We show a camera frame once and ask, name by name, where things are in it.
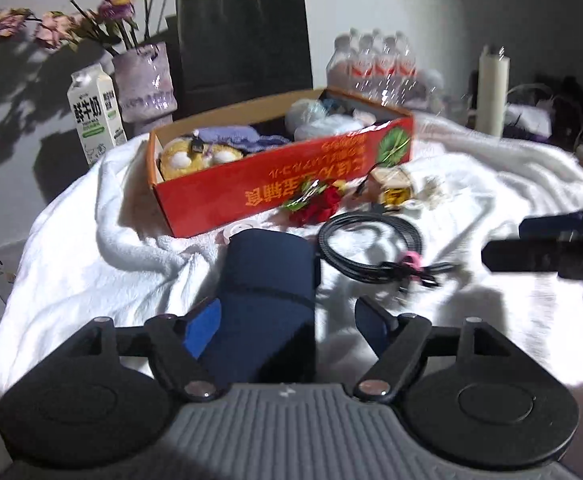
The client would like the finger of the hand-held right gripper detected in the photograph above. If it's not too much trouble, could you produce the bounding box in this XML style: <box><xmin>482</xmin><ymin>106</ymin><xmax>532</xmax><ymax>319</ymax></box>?
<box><xmin>518</xmin><ymin>211</ymin><xmax>583</xmax><ymax>240</ymax></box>
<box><xmin>482</xmin><ymin>238</ymin><xmax>583</xmax><ymax>275</ymax></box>

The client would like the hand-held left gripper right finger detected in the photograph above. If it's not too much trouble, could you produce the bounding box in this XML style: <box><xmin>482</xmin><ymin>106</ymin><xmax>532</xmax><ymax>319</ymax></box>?
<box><xmin>354</xmin><ymin>296</ymin><xmax>505</xmax><ymax>404</ymax></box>

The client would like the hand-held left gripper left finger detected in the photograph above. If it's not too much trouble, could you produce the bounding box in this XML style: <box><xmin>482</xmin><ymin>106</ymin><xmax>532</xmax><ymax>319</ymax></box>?
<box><xmin>79</xmin><ymin>298</ymin><xmax>224</xmax><ymax>403</ymax></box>

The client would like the navy blue fabric pouch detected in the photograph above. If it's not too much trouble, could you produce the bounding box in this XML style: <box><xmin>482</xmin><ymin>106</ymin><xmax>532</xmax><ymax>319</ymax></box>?
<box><xmin>199</xmin><ymin>228</ymin><xmax>318</xmax><ymax>386</ymax></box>

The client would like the black cable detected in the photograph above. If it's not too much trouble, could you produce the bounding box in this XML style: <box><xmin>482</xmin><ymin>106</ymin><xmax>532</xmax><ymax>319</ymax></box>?
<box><xmin>317</xmin><ymin>212</ymin><xmax>465</xmax><ymax>290</ymax></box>

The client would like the red cardboard box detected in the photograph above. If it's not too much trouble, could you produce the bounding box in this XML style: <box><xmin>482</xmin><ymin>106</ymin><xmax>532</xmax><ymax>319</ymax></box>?
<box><xmin>146</xmin><ymin>87</ymin><xmax>416</xmax><ymax>239</ymax></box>

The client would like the white round cap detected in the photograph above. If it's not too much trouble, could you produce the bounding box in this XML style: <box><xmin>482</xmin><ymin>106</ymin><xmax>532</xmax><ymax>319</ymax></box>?
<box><xmin>222</xmin><ymin>222</ymin><xmax>255</xmax><ymax>246</ymax></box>

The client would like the dark purple bag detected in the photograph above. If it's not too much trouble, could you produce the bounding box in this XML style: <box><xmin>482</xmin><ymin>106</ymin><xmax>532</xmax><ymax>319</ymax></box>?
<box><xmin>504</xmin><ymin>76</ymin><xmax>583</xmax><ymax>147</ymax></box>

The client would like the red rose decoration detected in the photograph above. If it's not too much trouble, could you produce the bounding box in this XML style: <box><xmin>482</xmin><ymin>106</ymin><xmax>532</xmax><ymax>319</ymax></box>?
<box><xmin>282</xmin><ymin>185</ymin><xmax>343</xmax><ymax>227</ymax></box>

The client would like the white fleece blanket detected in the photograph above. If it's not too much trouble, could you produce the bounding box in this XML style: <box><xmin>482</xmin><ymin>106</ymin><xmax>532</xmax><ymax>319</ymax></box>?
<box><xmin>0</xmin><ymin>110</ymin><xmax>583</xmax><ymax>411</ymax></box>

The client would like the white cylinder bottle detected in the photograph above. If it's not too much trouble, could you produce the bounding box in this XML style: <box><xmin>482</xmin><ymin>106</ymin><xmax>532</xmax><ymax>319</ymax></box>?
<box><xmin>475</xmin><ymin>45</ymin><xmax>511</xmax><ymax>139</ymax></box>

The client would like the yellow plush toy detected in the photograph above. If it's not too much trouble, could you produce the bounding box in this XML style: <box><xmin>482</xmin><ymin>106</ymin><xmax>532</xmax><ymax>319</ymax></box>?
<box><xmin>158</xmin><ymin>137</ymin><xmax>245</xmax><ymax>181</ymax></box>

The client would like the white plastic bag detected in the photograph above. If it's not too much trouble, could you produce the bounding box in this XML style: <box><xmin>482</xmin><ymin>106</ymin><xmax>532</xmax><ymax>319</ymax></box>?
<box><xmin>286</xmin><ymin>97</ymin><xmax>328</xmax><ymax>134</ymax></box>

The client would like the pack of water bottles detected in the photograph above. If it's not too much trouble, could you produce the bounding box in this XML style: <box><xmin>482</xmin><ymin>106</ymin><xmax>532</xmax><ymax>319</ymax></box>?
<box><xmin>326</xmin><ymin>28</ymin><xmax>445</xmax><ymax>112</ymax></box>

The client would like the white and green milk carton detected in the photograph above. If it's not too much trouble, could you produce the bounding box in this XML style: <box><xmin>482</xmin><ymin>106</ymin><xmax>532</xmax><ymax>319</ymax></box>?
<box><xmin>68</xmin><ymin>66</ymin><xmax>128</xmax><ymax>169</ymax></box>

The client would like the purple frosted glass vase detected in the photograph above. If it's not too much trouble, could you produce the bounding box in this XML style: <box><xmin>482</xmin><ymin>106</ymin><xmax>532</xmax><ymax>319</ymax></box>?
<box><xmin>112</xmin><ymin>42</ymin><xmax>179</xmax><ymax>124</ymax></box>

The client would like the black paper bag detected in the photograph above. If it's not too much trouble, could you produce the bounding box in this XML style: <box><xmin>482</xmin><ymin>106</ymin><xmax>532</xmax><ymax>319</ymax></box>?
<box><xmin>166</xmin><ymin>0</ymin><xmax>314</xmax><ymax>109</ymax></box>

